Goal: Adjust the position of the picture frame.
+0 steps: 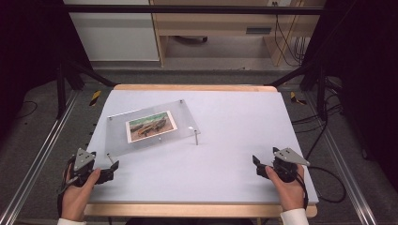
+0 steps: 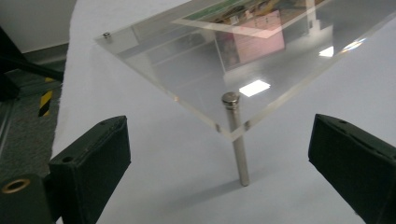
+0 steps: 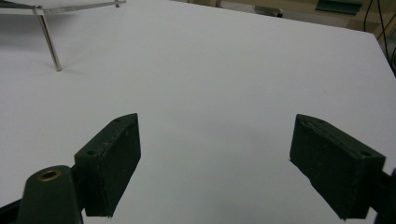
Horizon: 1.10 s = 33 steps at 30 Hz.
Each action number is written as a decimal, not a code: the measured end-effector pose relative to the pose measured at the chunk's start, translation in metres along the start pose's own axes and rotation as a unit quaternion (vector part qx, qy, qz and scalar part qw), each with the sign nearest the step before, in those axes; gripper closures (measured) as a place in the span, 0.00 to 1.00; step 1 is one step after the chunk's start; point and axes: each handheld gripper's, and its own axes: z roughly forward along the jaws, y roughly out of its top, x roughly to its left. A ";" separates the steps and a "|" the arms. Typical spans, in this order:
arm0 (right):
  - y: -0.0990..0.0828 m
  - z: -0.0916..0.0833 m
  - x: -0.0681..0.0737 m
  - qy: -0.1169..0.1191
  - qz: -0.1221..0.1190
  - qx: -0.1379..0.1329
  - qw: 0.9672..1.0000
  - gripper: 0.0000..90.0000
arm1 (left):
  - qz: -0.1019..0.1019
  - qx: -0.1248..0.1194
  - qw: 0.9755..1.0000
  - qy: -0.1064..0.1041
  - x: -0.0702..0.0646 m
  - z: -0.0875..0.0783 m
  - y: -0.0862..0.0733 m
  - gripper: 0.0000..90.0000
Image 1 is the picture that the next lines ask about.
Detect person's right white sleeve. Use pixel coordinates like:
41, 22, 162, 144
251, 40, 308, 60
280, 208, 310, 225

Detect aluminium floor rail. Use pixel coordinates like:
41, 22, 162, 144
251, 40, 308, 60
0, 90, 79, 225
304, 92, 378, 225

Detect person's left hand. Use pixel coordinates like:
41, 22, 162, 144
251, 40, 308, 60
60, 165, 101, 221

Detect yellow clamp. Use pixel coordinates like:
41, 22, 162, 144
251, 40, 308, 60
88, 90, 102, 107
289, 91, 308, 106

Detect yellow clamp left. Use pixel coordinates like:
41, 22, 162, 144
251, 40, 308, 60
88, 90, 102, 107

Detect boat painting picture card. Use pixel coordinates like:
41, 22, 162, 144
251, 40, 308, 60
125, 110, 178, 144

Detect thin black floor cable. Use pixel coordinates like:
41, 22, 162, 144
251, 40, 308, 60
15, 100, 38, 120

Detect left hand-held gripper black cable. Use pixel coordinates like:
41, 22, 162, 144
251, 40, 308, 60
56, 156, 79, 217

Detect hanging black cable bundle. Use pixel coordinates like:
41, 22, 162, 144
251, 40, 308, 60
273, 1, 307, 68

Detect white table cover board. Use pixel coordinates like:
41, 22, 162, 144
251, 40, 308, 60
85, 89, 319, 204

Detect black floor cable loop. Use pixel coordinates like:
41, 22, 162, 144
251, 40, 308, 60
304, 121, 347, 204

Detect right hand-held gripper black cable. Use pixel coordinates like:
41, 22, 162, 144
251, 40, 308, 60
294, 170, 310, 210

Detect black floor cables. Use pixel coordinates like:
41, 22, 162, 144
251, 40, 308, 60
292, 93, 344, 134

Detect white cabinet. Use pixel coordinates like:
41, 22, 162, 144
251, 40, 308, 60
62, 0, 161, 63

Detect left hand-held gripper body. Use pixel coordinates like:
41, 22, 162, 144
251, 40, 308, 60
67, 147, 97, 188

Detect dark chair base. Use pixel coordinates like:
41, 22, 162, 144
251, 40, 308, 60
173, 35, 208, 44

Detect black metal stand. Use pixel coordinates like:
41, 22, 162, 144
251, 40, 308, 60
266, 59, 329, 122
55, 60, 117, 120

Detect person's left white sleeve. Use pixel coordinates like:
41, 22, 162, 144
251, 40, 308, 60
56, 217, 87, 225

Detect black curtain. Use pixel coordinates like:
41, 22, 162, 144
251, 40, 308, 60
299, 0, 398, 191
0, 0, 92, 142

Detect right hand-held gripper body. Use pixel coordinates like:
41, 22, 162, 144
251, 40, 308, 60
271, 147, 312, 184

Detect black metal crossbar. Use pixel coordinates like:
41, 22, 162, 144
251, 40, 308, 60
62, 4, 327, 16

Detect wooden table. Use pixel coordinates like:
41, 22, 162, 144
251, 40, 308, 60
84, 83, 318, 218

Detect hand-held gripper black cable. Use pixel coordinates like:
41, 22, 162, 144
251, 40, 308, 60
56, 156, 79, 217
294, 170, 310, 210

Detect wooden desk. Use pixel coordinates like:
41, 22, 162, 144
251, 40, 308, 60
149, 0, 327, 68

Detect person's right hand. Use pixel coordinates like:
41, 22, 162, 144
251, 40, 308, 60
265, 164, 306, 212

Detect yellow clamp right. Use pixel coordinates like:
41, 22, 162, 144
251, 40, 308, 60
289, 91, 308, 106

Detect person's white sleeve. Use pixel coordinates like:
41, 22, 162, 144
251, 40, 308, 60
56, 217, 87, 225
280, 208, 310, 225

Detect clear acrylic photo frame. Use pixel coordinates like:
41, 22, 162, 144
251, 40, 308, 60
104, 98, 202, 165

